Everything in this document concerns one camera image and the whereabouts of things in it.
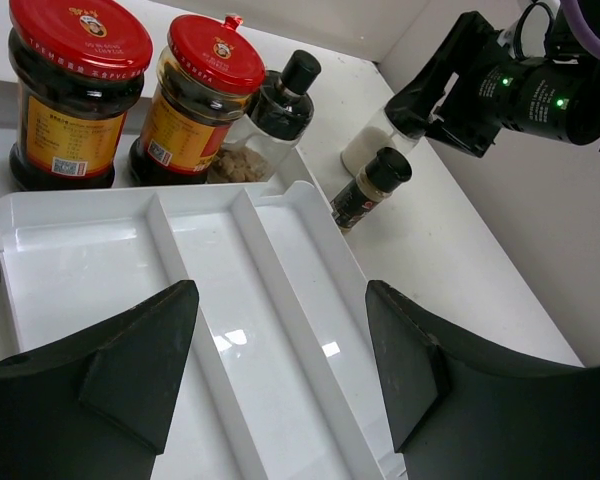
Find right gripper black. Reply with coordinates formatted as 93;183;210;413
384;11;600;158

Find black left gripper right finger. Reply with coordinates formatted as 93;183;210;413
365;280;600;479

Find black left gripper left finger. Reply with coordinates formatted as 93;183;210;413
0;280;198;479

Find black cap white powder dispenser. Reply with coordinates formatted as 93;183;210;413
340;108;422;177

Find small black cap pepper bottle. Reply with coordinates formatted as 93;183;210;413
330;147;412;232

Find black cap brown granule dispenser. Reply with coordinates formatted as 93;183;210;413
207;50;321;184

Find red lid sauce jar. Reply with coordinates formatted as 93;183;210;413
129;14;265;186
8;0;153;191

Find white plastic organizer tray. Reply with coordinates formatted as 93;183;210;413
0;81;405;479

